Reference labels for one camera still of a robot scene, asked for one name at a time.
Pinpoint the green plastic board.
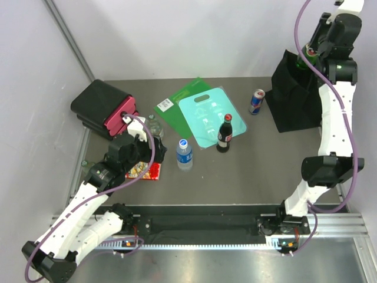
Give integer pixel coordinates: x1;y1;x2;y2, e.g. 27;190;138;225
154;77;211;139

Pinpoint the dark cola glass bottle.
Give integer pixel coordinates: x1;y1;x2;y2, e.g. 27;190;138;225
216;114;233;153

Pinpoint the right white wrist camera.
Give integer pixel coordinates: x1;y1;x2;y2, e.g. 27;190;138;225
333;0;365;17

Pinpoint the red illustrated book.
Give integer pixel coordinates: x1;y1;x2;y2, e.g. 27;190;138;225
125;162;161;180

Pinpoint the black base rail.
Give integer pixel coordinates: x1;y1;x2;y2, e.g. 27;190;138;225
82;205;310;245

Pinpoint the clear empty plastic bottle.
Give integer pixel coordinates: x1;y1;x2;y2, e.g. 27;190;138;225
145;114;164;140

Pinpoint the red bull can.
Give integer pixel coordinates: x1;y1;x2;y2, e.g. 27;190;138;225
249;89;266;115

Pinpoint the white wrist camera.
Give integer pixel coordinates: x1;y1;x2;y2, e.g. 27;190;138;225
333;0;365;17
123;117;147;142

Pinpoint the clear water bottle blue cap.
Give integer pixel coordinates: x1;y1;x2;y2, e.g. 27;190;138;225
176;139;193;172

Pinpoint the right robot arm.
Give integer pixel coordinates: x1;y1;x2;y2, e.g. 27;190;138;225
259;11;365;236

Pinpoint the small green glass bottle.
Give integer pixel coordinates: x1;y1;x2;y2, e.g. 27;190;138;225
81;160;95;176

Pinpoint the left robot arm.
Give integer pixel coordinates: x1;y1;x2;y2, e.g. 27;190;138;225
22;134;167;282

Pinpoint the black and pink case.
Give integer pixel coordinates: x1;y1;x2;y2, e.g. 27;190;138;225
71;79;139;140

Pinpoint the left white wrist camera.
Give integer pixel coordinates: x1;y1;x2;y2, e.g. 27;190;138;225
123;117;147;142

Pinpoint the teal folding board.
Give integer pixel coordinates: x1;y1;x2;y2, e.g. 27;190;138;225
178;87;247;149

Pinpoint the black canvas bag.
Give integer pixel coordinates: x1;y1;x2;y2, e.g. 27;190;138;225
265;50;322;133

